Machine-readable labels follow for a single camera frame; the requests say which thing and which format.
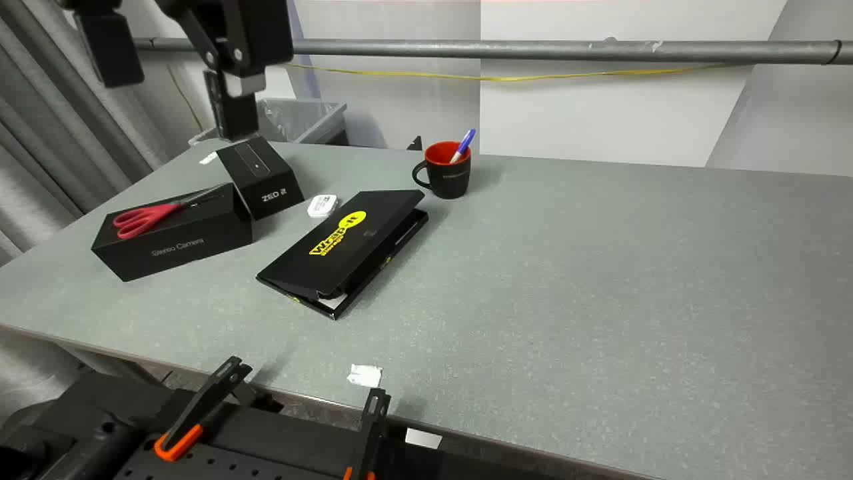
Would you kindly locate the grey curtain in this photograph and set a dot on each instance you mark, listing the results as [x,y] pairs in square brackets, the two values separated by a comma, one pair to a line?
[55,133]

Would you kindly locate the grey metal pipe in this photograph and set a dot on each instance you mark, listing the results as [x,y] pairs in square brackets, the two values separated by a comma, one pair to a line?
[569,49]

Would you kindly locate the black mug red inside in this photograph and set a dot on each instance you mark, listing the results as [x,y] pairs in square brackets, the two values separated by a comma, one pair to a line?
[443,176]

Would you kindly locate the black mounted camera box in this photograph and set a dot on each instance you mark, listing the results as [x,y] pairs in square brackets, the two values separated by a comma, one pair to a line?
[107,42]

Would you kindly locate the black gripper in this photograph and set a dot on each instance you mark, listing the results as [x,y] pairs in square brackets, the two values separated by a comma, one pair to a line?
[237,112]

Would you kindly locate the black folder yellow logo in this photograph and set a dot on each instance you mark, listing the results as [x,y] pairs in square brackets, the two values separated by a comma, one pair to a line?
[342,249]

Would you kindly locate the small black cardboard box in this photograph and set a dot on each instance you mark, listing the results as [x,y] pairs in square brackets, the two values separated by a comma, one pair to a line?
[263,176]

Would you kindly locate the grey plastic bin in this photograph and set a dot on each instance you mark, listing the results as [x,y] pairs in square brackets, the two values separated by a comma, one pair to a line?
[307,120]

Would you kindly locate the small white plastic object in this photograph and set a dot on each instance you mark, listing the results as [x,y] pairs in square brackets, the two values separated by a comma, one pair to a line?
[321,206]

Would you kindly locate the long black cardboard box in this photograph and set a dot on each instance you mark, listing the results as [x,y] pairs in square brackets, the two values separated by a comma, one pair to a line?
[177,240]

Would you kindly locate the white tape piece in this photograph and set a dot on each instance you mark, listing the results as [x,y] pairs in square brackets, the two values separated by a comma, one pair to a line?
[363,373]
[422,437]

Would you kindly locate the blue capped white marker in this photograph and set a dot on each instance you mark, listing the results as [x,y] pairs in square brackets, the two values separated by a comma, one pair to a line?
[463,145]

